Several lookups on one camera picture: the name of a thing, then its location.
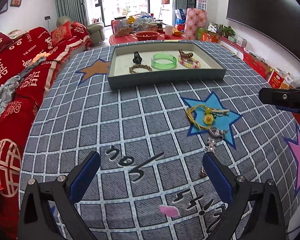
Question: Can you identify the brown wooden bead bracelet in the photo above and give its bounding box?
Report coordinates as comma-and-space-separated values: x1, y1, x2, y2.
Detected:
178, 49, 193, 61

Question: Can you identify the green translucent bangle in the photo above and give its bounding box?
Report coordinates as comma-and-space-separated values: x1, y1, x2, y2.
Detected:
151, 53, 177, 70

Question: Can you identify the grey-green jewelry tray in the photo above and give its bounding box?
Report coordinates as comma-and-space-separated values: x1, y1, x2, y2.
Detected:
108, 41, 226, 90

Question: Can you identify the red gift box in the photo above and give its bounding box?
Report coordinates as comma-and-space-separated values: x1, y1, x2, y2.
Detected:
243, 52, 271, 80

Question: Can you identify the potted green plant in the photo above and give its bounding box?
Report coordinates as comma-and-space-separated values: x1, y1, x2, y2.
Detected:
218, 24, 236, 38

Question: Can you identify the light blue floral blanket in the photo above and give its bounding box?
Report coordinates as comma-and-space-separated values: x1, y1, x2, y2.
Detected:
0, 56, 46, 117

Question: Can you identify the red floral wrapped box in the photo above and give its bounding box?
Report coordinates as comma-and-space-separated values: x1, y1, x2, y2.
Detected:
184, 8, 207, 40

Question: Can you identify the white cylindrical container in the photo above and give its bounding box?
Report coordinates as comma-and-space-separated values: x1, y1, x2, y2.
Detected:
165, 25, 174, 36

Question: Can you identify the red wedding sofa cover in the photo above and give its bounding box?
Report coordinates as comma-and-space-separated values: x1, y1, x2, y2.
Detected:
0, 21, 93, 239

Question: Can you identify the black hair clip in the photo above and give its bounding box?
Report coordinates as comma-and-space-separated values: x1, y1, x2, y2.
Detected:
133, 51, 142, 64

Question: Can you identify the red colander bowl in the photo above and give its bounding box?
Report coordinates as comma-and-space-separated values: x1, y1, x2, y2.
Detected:
135, 31, 160, 41

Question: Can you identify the red embroidered cushion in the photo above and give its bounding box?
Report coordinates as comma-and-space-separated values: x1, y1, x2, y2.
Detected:
51, 21, 72, 46

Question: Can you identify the grey-green armchair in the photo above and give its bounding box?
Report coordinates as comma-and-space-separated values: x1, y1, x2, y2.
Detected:
56, 16, 105, 44

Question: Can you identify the small red framed picture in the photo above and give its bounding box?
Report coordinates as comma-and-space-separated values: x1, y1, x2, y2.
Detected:
10, 0, 22, 7

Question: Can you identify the green curtain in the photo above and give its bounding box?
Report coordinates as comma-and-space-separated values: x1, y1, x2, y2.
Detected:
52, 0, 89, 27

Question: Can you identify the yellow flower cord bracelet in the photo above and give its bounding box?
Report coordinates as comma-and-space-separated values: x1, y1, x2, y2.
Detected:
185, 104, 231, 131

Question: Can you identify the wall mounted black television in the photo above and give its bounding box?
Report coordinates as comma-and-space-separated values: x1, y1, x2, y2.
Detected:
226, 0, 300, 61

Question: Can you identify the pastel flower bead bracelet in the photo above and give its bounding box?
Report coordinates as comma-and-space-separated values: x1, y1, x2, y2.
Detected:
178, 56, 202, 69

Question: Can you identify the tan braided bracelet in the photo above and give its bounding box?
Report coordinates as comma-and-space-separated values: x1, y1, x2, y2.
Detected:
129, 63, 153, 74

